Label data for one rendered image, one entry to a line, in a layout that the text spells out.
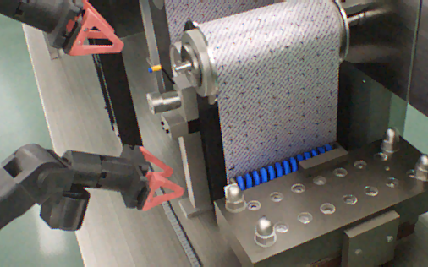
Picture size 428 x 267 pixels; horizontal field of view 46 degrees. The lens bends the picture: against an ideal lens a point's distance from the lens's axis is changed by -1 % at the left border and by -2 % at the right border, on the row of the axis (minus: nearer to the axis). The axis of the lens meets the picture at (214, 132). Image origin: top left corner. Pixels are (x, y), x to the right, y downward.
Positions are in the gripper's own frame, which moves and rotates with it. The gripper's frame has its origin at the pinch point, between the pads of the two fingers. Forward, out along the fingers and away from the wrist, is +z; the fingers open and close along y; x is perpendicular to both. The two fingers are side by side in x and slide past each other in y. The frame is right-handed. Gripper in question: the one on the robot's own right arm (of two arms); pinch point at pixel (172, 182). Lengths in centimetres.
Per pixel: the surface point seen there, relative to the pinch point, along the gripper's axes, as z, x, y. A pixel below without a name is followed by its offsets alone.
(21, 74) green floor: 26, -114, -292
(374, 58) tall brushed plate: 29.5, 32.3, -0.8
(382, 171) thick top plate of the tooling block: 32.5, 15.9, 12.1
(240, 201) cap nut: 8.6, 3.3, 8.6
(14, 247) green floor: 10, -121, -116
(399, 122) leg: 62, 18, -13
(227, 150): 7.5, 8.3, 0.4
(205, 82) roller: -1.9, 19.4, -0.5
